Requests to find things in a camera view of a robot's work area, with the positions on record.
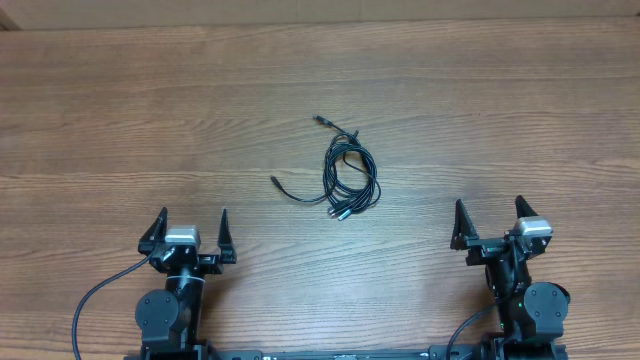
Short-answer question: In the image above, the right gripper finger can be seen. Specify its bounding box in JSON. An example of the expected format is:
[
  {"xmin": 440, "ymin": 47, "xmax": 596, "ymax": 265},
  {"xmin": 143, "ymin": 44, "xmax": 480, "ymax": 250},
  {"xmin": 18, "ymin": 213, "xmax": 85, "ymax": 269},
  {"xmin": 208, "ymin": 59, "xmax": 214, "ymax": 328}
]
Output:
[
  {"xmin": 450, "ymin": 199, "xmax": 479, "ymax": 250},
  {"xmin": 514, "ymin": 195, "xmax": 538, "ymax": 218}
]

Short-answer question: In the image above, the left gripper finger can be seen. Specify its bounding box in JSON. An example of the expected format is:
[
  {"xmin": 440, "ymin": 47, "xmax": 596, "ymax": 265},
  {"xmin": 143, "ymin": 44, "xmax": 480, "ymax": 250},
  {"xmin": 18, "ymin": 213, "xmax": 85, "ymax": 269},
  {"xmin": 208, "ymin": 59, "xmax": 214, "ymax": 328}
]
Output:
[
  {"xmin": 138, "ymin": 207, "xmax": 168, "ymax": 254},
  {"xmin": 217, "ymin": 208, "xmax": 237, "ymax": 264}
]

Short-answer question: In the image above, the black usb cable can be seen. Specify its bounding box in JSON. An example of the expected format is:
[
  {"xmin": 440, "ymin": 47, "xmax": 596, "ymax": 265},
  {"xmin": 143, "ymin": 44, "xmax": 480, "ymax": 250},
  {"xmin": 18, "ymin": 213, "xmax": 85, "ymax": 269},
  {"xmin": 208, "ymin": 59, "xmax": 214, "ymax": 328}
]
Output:
[
  {"xmin": 270, "ymin": 134, "xmax": 379, "ymax": 221},
  {"xmin": 323, "ymin": 129, "xmax": 376, "ymax": 217},
  {"xmin": 313, "ymin": 115, "xmax": 382, "ymax": 216}
]

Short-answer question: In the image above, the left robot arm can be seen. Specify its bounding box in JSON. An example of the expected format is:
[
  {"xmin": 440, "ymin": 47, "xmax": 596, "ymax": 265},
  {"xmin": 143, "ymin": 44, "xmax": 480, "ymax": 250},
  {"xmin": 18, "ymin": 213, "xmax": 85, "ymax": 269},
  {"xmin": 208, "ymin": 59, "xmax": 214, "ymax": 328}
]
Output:
[{"xmin": 135, "ymin": 209, "xmax": 237, "ymax": 359}]

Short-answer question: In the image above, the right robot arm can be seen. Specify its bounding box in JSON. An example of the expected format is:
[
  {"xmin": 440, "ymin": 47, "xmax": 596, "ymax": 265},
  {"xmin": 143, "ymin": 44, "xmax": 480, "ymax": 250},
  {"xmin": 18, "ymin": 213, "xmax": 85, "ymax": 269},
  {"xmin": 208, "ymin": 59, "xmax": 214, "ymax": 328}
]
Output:
[{"xmin": 445, "ymin": 195, "xmax": 571, "ymax": 359}]

